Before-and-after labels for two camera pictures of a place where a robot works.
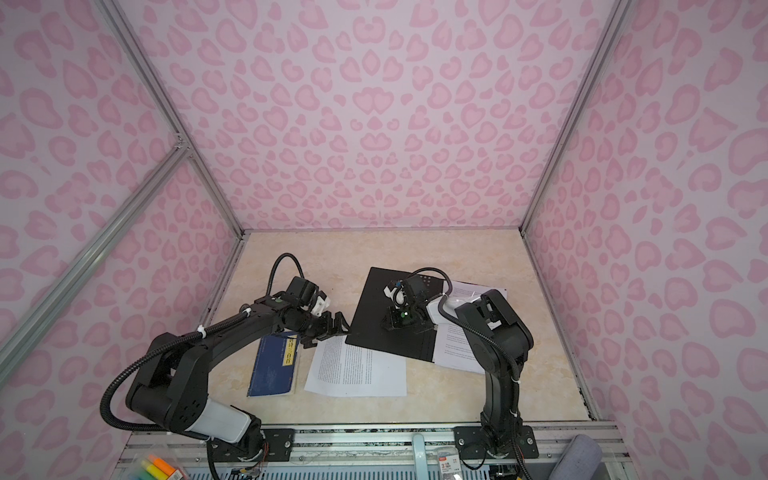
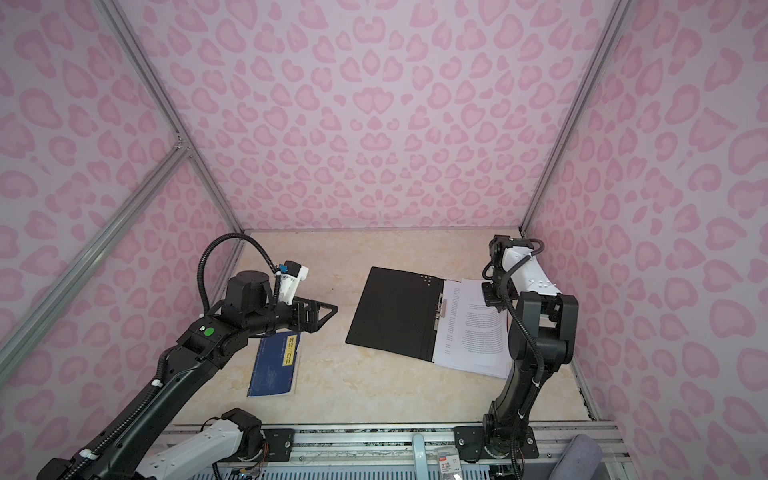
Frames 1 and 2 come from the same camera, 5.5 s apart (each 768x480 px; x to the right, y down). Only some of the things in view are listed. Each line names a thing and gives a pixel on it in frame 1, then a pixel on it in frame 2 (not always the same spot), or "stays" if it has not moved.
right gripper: [392, 314] to [493, 301]
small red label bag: [449, 460] stays
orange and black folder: [367, 330] stays
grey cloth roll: [580, 460] stays
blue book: [275, 368] stays
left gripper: [311, 341] to [312, 323]
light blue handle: [420, 459] stays
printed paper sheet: [344, 369] to [471, 334]
